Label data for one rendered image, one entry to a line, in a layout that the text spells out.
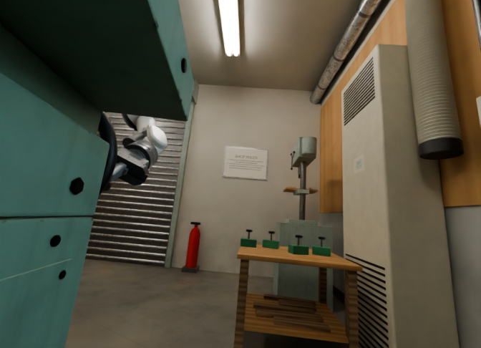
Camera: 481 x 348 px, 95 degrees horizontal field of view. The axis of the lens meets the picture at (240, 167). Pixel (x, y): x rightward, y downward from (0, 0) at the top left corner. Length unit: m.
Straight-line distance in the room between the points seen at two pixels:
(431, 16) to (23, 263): 1.71
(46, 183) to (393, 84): 1.56
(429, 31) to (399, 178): 0.76
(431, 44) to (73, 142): 1.54
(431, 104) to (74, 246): 1.39
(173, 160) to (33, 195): 3.13
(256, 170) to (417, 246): 2.20
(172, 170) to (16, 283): 3.11
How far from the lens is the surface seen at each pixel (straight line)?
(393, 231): 1.35
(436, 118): 1.37
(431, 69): 1.49
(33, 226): 0.24
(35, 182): 0.23
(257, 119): 3.41
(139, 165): 0.60
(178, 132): 3.45
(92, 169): 0.29
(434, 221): 1.46
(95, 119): 0.33
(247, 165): 3.16
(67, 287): 0.30
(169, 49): 0.21
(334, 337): 1.46
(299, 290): 2.28
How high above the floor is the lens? 0.73
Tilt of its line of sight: 12 degrees up
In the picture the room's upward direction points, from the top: 5 degrees clockwise
